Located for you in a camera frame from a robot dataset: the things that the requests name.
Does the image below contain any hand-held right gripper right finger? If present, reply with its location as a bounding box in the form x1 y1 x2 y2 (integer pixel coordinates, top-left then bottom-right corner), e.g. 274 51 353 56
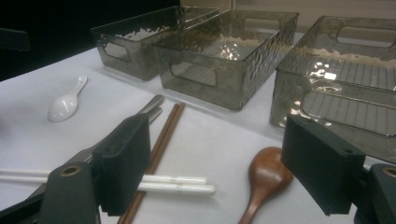
281 114 396 224

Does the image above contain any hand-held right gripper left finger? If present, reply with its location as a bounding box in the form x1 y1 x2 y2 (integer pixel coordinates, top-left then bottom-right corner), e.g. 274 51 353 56
38 113 152 224

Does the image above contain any brown wooden chopstick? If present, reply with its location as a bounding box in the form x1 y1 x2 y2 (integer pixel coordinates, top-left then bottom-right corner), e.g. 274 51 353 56
117 103 181 224
122 102 187 224

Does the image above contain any white chopstick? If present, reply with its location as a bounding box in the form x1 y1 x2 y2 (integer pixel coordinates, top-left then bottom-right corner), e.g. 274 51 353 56
0 175 217 196
0 168 208 185

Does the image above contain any brown wooden spoon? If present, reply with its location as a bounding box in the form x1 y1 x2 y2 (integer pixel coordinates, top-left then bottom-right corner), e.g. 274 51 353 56
237 147 294 224

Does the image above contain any metal fork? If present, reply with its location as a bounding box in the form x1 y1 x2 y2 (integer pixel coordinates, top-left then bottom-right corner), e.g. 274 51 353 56
146 106 163 125

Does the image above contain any smoky clear plastic bin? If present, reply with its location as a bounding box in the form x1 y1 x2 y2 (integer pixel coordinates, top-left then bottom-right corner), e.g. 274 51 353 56
91 5 220 82
269 15 396 164
152 8 300 111

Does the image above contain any white ceramic spoon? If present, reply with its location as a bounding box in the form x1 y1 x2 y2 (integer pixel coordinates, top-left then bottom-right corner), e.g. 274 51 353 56
47 75 89 123

